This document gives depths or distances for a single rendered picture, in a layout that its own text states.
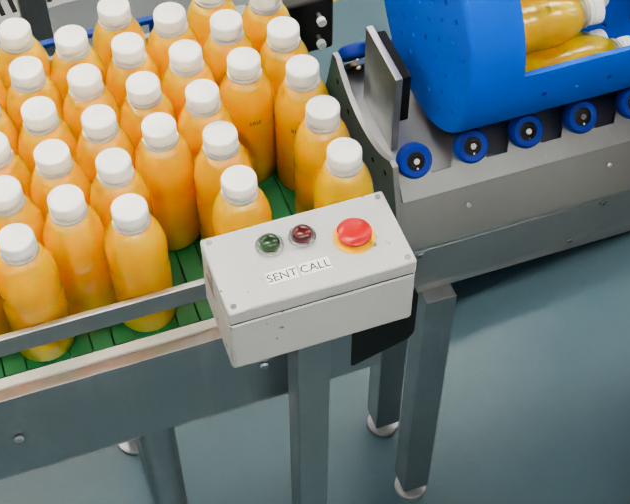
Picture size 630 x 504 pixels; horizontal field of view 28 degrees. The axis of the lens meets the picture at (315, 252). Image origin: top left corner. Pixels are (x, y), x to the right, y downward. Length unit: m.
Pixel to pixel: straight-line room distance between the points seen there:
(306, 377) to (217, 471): 0.97
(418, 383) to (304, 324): 0.73
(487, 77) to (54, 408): 0.62
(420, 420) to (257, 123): 0.76
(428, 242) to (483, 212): 0.08
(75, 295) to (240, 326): 0.26
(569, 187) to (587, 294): 1.00
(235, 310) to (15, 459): 0.43
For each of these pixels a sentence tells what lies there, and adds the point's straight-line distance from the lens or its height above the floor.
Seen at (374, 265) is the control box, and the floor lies 1.10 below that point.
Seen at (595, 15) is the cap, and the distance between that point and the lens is 1.55.
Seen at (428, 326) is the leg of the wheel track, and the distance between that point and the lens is 1.87.
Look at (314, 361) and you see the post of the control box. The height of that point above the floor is 0.92.
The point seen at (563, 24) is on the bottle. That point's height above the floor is 1.11.
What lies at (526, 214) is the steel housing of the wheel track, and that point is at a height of 0.84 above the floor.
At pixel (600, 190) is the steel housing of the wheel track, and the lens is 1.70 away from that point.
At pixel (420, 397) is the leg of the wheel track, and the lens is 2.04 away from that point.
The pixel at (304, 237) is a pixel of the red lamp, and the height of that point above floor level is 1.11.
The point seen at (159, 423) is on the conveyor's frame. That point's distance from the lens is 1.57.
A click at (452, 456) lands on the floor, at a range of 2.41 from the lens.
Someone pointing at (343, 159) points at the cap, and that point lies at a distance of 1.36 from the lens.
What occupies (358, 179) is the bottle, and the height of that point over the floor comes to 1.06.
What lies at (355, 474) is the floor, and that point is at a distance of 2.38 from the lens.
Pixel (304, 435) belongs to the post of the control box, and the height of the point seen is 0.76.
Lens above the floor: 2.10
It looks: 52 degrees down
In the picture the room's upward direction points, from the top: straight up
